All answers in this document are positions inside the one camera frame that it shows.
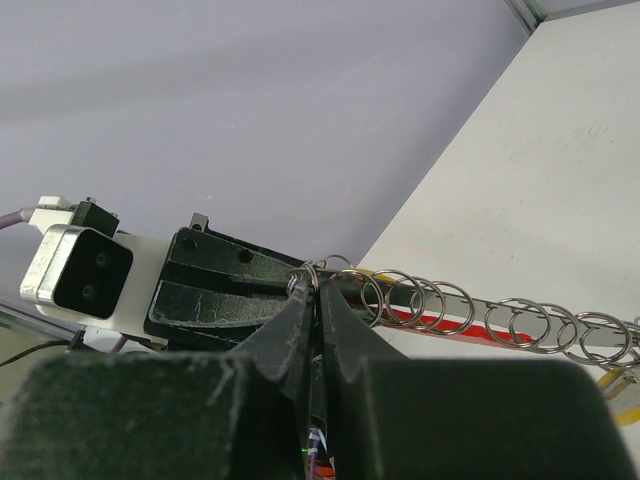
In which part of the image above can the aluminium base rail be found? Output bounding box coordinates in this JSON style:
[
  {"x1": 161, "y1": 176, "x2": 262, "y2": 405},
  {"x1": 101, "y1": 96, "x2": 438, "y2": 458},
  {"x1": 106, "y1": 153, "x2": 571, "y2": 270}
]
[{"x1": 1, "y1": 302, "x2": 77, "y2": 341}]

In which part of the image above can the yellow key tag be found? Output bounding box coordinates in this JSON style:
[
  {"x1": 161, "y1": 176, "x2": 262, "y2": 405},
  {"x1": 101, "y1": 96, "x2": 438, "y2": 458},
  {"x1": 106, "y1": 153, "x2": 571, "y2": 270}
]
[{"x1": 598, "y1": 369, "x2": 639, "y2": 427}]

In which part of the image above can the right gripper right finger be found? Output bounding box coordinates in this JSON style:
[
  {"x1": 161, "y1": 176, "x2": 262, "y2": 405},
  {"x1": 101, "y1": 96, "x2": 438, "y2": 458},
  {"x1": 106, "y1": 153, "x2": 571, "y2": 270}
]
[{"x1": 319, "y1": 283, "x2": 636, "y2": 479}]

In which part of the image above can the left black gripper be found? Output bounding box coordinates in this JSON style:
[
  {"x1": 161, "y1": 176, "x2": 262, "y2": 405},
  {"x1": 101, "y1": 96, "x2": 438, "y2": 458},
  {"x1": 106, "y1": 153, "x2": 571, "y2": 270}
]
[{"x1": 144, "y1": 215, "x2": 303, "y2": 351}]

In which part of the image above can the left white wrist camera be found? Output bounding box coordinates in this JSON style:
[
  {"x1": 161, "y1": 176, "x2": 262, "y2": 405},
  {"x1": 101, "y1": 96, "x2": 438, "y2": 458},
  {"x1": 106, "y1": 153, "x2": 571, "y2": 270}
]
[{"x1": 18, "y1": 196, "x2": 170, "y2": 344}]

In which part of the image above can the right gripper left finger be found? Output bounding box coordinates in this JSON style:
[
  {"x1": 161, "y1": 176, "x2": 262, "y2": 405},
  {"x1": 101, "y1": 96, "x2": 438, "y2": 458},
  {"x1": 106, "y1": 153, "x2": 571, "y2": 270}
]
[{"x1": 1, "y1": 285, "x2": 313, "y2": 479}]

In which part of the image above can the red silver carabiner keyring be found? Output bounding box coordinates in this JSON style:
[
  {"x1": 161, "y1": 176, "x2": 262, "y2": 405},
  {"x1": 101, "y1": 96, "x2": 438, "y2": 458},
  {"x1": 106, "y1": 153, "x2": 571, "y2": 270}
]
[{"x1": 287, "y1": 256, "x2": 639, "y2": 371}]

